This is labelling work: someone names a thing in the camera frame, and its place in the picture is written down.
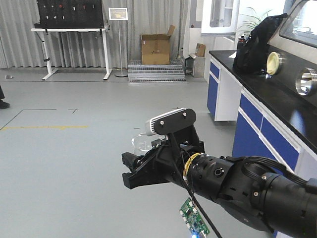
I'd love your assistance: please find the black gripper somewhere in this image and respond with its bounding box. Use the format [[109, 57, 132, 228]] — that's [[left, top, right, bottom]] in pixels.
[[122, 125, 205, 189]]

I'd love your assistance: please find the clear glass beaker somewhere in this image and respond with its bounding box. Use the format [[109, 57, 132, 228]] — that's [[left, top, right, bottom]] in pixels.
[[131, 132, 164, 156]]

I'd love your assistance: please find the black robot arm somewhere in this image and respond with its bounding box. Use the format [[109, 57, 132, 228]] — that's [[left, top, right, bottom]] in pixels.
[[122, 126, 317, 238]]

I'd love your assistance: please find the blue white lab cabinet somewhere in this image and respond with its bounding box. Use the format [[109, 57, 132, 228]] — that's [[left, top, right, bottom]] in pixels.
[[207, 51, 317, 179]]

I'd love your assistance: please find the green circuit board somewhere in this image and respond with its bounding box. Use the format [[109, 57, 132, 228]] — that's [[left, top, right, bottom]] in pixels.
[[179, 197, 210, 238]]

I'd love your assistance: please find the large cardboard box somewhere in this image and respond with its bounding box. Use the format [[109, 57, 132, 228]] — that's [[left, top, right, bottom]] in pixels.
[[140, 25, 175, 65]]

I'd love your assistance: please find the small cardboard box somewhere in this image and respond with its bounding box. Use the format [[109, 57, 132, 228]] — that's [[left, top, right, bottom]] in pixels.
[[195, 43, 206, 57]]

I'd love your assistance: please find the framed sign on stand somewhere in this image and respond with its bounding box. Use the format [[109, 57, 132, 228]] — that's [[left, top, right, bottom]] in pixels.
[[108, 7, 128, 77]]

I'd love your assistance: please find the black backpack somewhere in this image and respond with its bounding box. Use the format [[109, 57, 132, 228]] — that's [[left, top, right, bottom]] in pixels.
[[233, 13, 288, 73]]

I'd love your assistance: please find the black water bottle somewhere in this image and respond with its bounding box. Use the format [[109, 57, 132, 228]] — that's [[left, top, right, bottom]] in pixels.
[[237, 34, 246, 55]]

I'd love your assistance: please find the cream round port cover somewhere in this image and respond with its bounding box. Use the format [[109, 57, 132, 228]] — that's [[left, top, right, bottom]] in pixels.
[[266, 52, 282, 75]]

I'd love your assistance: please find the black pegboard workbench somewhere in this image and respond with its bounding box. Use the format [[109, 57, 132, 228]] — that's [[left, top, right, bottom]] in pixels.
[[31, 0, 112, 81]]

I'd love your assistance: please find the green potted plant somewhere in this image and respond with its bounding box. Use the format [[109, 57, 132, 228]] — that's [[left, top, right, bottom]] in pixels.
[[236, 6, 272, 37]]

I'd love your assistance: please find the shiny metal round port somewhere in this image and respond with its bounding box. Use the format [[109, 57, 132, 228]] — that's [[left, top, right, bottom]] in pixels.
[[295, 67, 317, 96]]

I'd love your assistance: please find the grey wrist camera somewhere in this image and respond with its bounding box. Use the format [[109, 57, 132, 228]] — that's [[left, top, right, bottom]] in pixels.
[[145, 108, 196, 136]]

